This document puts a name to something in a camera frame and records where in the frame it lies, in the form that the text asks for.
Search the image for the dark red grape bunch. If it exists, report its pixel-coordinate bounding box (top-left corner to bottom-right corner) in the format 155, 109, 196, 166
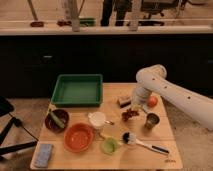
122, 109, 139, 122

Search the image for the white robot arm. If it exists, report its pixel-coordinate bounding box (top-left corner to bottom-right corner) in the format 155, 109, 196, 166
131, 64, 213, 131

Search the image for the orange red bowl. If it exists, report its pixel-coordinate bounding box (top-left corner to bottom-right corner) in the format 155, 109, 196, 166
64, 123, 94, 153

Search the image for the dark brown bowl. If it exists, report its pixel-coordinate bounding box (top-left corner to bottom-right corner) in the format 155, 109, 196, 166
45, 109, 69, 133

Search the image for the block eraser brush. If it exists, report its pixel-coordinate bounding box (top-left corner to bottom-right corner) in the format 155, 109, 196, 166
117, 96, 131, 108

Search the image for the orange fruit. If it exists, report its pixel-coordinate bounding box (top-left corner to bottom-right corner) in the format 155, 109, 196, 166
147, 96, 158, 107

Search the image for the metal can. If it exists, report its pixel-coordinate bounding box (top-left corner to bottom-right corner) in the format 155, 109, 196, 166
145, 113, 160, 130

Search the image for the white cup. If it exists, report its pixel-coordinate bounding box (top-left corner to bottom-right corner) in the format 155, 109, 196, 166
88, 112, 113, 130

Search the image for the green small cup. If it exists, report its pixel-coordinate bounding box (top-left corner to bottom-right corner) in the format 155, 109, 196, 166
101, 138, 118, 155

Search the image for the green plastic tray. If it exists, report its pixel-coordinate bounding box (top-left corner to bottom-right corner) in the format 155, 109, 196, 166
51, 74, 103, 107

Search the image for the green cucumber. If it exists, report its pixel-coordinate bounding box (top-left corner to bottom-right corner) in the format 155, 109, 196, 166
49, 110, 65, 129

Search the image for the blue sponge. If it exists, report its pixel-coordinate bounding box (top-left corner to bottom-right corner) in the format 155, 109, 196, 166
34, 144, 53, 168

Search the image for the black tripod stand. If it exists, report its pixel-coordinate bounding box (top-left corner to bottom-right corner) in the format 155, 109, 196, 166
0, 97, 39, 162

